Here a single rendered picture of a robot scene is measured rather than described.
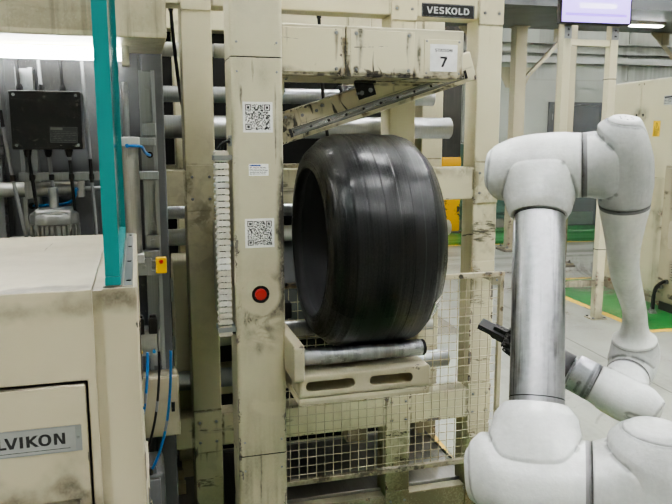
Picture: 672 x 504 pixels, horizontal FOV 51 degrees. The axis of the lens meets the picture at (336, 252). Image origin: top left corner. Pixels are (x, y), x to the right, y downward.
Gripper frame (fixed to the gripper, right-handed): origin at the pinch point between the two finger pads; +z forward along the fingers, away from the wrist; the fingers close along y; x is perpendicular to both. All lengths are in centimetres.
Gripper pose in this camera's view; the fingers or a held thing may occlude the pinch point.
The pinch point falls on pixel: (492, 329)
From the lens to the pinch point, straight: 178.4
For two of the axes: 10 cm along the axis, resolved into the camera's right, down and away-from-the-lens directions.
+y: -1.4, 7.8, 6.1
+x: 5.5, -4.5, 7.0
